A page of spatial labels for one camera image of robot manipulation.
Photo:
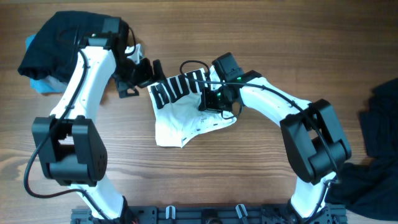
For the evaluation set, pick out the white t-shirt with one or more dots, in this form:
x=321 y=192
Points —
x=175 y=103

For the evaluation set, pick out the black folded garment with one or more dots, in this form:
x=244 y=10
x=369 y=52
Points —
x=54 y=49

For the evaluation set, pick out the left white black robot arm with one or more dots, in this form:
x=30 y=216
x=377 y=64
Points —
x=68 y=145

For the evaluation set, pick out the light blue folded cloth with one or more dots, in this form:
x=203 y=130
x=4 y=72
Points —
x=48 y=85

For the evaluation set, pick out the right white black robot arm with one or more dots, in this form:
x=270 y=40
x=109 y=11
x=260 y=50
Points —
x=315 y=143

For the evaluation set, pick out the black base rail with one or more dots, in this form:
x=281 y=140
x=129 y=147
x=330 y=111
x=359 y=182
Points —
x=267 y=213

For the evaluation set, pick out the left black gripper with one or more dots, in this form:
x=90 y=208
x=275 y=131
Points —
x=148 y=76

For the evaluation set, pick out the dark object at right edge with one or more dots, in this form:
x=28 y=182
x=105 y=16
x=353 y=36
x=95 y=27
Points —
x=371 y=191

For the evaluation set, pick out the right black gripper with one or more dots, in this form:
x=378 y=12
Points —
x=207 y=103

